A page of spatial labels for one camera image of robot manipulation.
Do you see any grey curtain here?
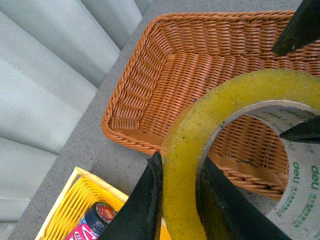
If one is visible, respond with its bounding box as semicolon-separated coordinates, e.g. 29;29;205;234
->
0;0;151;240

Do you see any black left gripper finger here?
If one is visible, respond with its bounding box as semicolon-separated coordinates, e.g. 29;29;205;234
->
279;116;320;144
271;0;320;56
99;152;163;240
196;157;289;240

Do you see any yellow woven basket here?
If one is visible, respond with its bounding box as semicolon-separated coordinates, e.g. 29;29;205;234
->
36;167;171;240

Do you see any yellow tape roll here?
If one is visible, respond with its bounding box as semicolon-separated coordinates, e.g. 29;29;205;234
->
161;69;320;240

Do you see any brown wicker basket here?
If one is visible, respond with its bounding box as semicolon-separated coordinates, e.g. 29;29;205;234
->
101;10;320;200

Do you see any small red drink can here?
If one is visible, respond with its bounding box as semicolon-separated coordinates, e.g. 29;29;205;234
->
64;201;117;240

